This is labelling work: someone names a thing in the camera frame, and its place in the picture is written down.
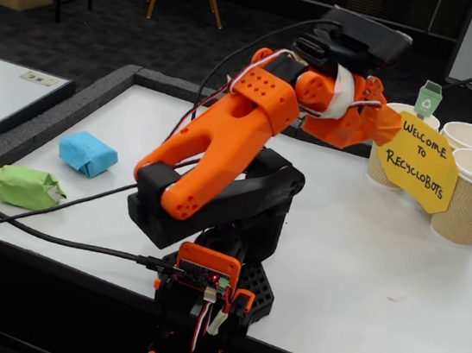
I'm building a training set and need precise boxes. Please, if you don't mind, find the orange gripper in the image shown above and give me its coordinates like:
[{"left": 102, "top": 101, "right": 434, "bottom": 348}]
[{"left": 302, "top": 66, "right": 393, "bottom": 156}]

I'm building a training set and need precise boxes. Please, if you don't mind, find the orange paper ball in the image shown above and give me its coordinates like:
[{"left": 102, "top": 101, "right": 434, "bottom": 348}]
[{"left": 366, "top": 103, "right": 406, "bottom": 149}]

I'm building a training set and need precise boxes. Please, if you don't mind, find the blue paper ball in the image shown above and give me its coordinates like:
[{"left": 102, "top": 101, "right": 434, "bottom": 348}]
[{"left": 54, "top": 128, "right": 121, "bottom": 182}]

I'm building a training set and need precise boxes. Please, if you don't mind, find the green paper ball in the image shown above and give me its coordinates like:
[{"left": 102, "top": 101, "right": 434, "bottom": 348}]
[{"left": 0, "top": 162, "right": 71, "bottom": 215}]

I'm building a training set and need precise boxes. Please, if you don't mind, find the black robot base with clamp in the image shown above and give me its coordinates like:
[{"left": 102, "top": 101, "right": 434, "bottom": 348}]
[{"left": 142, "top": 235, "right": 282, "bottom": 353}]

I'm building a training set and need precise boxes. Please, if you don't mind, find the short dark grey foam strip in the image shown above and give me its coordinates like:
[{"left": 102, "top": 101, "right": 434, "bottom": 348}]
[{"left": 294, "top": 126, "right": 375, "bottom": 160}]

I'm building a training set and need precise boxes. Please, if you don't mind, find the paper cup with green label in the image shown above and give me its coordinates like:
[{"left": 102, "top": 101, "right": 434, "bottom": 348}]
[{"left": 363, "top": 99, "right": 444, "bottom": 195}]

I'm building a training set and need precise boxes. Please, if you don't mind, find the green recycling bin label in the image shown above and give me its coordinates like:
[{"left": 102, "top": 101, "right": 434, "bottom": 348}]
[{"left": 412, "top": 78, "right": 445, "bottom": 123}]

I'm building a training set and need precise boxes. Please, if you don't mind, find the yellow handwritten welcome sign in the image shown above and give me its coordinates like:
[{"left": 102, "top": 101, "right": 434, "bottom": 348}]
[{"left": 368, "top": 107, "right": 468, "bottom": 217}]

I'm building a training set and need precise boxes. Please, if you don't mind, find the orange controller board housing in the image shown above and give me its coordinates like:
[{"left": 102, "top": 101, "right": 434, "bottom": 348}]
[{"left": 173, "top": 240, "right": 245, "bottom": 293}]

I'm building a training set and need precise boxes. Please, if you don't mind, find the white tape label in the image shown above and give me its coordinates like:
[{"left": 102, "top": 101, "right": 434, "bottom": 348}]
[{"left": 18, "top": 69, "right": 61, "bottom": 88}]

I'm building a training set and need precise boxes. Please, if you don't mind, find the long dark grey foam strip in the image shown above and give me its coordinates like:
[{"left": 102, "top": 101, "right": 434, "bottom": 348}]
[{"left": 0, "top": 47, "right": 143, "bottom": 198}]

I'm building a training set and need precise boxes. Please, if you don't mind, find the tricolour servo cable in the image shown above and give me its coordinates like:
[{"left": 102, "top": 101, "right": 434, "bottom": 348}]
[
  {"left": 165, "top": 35, "right": 299, "bottom": 161},
  {"left": 188, "top": 287, "right": 233, "bottom": 353}
]

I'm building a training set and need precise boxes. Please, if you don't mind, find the black camera cable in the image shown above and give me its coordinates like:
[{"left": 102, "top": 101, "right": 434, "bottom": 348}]
[{"left": 0, "top": 0, "right": 344, "bottom": 280}]

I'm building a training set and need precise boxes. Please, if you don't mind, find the black USB controller cable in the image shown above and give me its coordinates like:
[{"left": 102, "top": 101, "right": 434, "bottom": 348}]
[{"left": 0, "top": 186, "right": 192, "bottom": 277}]

